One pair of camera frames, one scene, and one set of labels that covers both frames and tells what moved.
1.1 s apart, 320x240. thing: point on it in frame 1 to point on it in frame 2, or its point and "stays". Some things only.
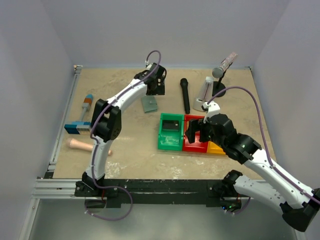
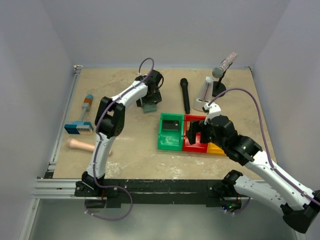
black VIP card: (170, 125) stays
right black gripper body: (202, 130) stays
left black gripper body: (155, 90) to (150, 100)
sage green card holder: (149, 104) stays
